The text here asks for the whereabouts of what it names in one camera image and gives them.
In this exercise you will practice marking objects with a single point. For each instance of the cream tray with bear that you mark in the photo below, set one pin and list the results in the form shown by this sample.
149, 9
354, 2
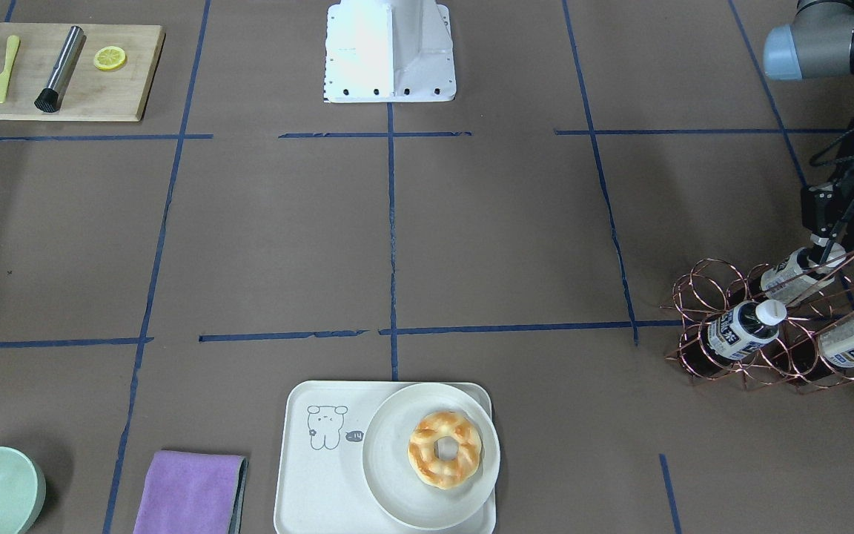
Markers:
321, 486

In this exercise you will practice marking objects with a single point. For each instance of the glazed twisted donut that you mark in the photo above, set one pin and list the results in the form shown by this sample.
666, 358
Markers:
425, 460

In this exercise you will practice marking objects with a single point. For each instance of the cream round plate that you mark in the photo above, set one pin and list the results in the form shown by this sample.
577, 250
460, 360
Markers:
390, 477

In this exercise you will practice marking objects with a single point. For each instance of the purple folded cloth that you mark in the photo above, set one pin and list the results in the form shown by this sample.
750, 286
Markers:
189, 492

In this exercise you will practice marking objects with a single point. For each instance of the lemon slice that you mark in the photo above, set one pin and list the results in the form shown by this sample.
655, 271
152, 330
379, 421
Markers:
110, 58

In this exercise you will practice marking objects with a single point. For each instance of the wooden cutting board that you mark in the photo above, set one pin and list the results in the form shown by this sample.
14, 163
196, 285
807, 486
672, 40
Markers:
92, 95

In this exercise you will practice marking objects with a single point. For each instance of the steel muddler black tip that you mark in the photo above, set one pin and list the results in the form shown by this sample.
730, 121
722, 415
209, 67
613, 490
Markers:
49, 99

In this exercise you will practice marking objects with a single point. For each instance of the yellow plastic knife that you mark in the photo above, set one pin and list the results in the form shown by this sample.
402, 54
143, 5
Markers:
13, 43

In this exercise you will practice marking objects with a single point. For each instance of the copper wire bottle rack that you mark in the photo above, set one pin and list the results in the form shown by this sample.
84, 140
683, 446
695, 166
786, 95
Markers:
713, 287

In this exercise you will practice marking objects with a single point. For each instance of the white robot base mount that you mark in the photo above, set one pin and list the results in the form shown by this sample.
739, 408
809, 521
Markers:
389, 51

